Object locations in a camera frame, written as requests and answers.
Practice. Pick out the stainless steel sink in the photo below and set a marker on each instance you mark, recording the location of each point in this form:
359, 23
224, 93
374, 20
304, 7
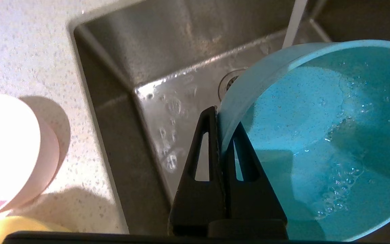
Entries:
147, 51

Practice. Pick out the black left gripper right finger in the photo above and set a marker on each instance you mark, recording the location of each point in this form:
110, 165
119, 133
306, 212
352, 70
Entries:
252, 210

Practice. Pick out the yellow plastic bowl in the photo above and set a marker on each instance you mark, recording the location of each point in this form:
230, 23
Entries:
12, 225

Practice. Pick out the pink plastic bowl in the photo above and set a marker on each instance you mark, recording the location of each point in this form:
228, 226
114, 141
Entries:
5, 145

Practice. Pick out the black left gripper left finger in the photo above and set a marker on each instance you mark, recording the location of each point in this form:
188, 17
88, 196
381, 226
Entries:
195, 203

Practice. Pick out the round metal drain strainer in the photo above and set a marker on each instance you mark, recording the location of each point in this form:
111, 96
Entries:
227, 81

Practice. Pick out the blue plastic bowl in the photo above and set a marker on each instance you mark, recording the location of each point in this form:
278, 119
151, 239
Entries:
317, 118

